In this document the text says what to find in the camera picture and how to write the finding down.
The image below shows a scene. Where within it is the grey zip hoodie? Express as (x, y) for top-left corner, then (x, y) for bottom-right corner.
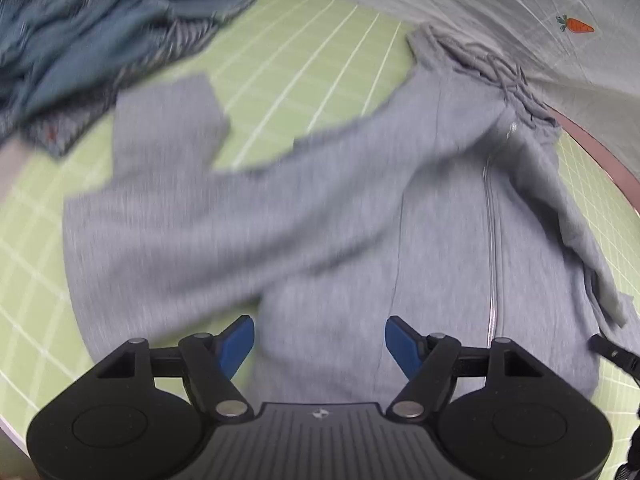
(63, 26), (639, 404)

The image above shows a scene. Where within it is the blue plaid shirt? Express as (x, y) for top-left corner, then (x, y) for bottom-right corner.
(0, 0), (241, 158)

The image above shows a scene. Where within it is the grey printed backdrop cloth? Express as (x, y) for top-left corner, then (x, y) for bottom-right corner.
(355, 0), (639, 172)

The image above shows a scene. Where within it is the blue denim jacket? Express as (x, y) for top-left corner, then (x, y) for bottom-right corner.
(0, 0), (262, 131)

